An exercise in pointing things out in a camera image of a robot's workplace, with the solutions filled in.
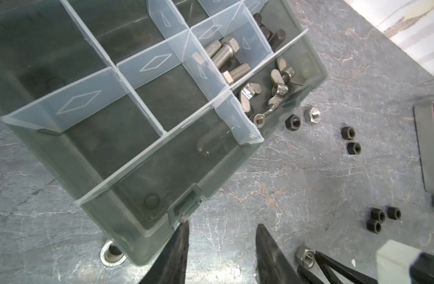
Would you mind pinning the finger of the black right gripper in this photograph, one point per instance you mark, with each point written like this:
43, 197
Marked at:
328, 266

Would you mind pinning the black hex nut near box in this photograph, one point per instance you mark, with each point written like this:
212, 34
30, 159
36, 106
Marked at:
293, 123

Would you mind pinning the black nut pair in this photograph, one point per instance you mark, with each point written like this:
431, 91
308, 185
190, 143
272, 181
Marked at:
378, 216
348, 134

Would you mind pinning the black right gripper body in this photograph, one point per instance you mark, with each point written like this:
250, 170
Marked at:
422, 271

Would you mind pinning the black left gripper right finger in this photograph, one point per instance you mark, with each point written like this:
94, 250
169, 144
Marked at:
272, 265

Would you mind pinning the steel hex nut near box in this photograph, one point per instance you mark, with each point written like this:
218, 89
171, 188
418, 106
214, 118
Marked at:
312, 115

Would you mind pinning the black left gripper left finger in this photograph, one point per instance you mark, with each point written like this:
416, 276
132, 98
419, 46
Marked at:
170, 266

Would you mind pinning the black nut pair right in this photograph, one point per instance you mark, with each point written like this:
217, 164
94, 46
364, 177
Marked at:
378, 216

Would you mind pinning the black nut pair left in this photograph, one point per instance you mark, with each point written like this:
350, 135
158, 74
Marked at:
348, 134

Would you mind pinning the steel hex nut front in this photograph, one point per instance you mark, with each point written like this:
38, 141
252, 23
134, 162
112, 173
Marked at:
305, 257

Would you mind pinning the black bolt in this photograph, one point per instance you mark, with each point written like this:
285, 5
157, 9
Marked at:
275, 39

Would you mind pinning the grey metal tool tray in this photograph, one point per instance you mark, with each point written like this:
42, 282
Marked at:
424, 121

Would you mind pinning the steel hex bolt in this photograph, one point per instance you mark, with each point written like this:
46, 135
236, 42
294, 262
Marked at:
236, 74
211, 50
227, 52

